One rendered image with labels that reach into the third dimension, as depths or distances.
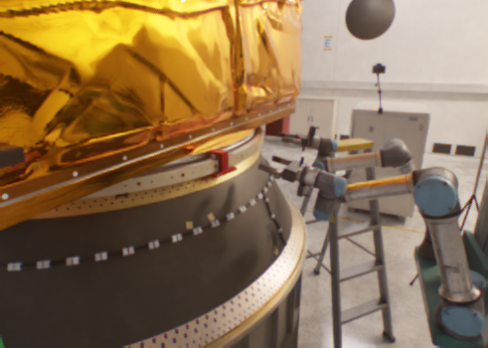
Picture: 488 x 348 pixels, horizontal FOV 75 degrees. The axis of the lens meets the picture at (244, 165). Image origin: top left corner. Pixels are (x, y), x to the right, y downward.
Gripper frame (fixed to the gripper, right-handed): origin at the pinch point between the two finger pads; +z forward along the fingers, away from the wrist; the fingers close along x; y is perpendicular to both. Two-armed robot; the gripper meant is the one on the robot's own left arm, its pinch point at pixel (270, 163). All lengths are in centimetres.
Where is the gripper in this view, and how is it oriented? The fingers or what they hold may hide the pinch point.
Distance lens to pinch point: 132.7
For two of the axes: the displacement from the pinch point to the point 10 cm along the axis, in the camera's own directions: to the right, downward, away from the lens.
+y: 1.5, -9.2, -3.7
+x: -4.8, 2.6, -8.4
